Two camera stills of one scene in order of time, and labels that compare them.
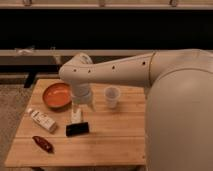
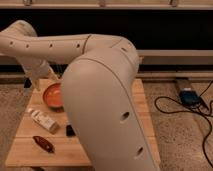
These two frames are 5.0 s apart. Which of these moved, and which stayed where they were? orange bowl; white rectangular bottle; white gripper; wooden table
Moved: white gripper
Stayed: white rectangular bottle; wooden table; orange bowl
